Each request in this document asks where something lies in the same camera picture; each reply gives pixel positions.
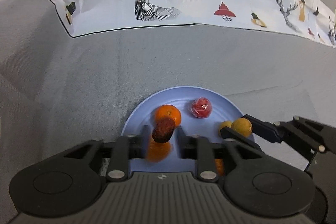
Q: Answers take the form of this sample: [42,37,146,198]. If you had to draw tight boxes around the large orange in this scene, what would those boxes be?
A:
[214,158,225,176]

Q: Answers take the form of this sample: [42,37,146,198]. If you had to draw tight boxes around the small yellow-green fruit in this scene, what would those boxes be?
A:
[231,118,253,138]
[218,120,233,137]

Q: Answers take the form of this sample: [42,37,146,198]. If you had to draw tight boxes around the red plastic-wrapped fruit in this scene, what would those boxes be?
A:
[189,97,213,119]

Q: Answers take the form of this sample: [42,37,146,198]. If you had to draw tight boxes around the small tangerine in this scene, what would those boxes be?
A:
[155,104,182,127]

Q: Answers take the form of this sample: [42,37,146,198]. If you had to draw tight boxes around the dark red jujube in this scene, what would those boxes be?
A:
[152,117,176,144]

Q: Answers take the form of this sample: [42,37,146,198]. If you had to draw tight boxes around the light blue plate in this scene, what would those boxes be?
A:
[121,86,257,173]

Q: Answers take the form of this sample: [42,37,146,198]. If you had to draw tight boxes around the grey printed quilt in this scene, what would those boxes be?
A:
[0,0,336,224]

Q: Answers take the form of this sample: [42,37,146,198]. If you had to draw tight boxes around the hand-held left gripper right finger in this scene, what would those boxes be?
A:
[176,126,269,182]

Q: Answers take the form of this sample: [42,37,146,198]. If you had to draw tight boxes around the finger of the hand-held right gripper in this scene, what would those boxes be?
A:
[220,127,263,152]
[244,114,336,159]

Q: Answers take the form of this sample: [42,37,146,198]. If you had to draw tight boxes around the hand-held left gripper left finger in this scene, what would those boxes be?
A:
[56,125,152,182]

